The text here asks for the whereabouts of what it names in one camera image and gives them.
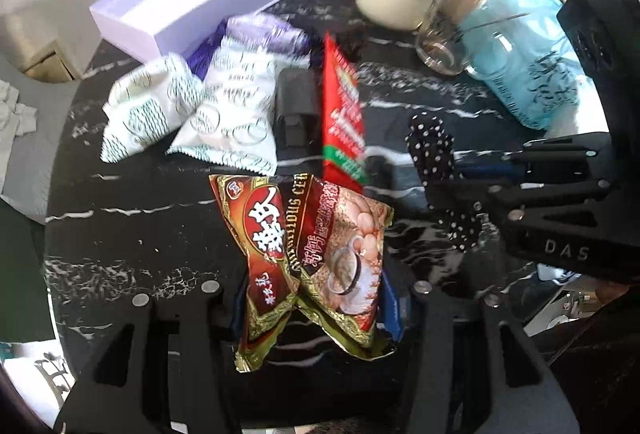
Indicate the black plastic case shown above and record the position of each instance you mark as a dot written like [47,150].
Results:
[297,119]

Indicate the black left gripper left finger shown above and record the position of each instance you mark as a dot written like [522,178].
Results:
[125,388]

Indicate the red spicy snack packet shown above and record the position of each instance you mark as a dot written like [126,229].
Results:
[342,122]

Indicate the purple knitted cloth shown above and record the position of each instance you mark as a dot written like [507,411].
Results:
[199,61]

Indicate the white pastry-print snack packet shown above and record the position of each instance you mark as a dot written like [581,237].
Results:
[232,125]

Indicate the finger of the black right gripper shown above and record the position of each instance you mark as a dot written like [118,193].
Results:
[578,157]
[589,227]

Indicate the grey cloth garment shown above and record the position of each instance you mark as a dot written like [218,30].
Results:
[16,119]

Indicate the lavender drawstring sachet pouch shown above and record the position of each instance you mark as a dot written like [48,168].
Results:
[273,34]

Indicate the brown cereal snack packet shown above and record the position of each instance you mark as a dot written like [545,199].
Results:
[311,247]

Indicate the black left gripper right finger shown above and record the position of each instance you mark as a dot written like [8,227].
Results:
[473,369]

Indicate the white bread-print snack packet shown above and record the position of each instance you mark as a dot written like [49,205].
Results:
[147,104]

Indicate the grey bed mattress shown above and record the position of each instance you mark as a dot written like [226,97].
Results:
[28,176]

